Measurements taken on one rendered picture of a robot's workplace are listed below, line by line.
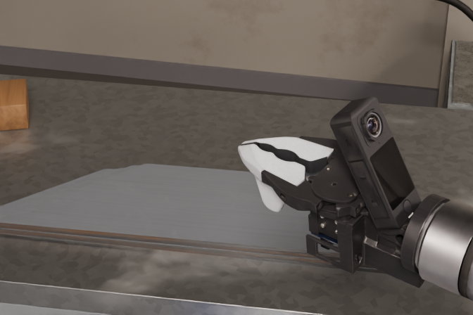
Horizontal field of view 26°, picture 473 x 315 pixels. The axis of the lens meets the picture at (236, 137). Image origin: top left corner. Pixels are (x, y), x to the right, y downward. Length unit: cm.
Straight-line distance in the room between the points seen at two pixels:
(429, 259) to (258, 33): 318
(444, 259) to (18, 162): 102
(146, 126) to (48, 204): 30
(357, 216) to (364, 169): 6
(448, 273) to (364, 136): 13
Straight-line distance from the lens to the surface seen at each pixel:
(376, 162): 88
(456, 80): 349
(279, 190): 93
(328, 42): 399
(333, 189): 92
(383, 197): 89
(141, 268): 149
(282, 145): 98
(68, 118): 186
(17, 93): 186
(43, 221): 156
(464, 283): 88
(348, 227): 92
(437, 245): 88
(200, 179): 163
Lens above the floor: 198
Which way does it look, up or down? 31 degrees down
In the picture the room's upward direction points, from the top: straight up
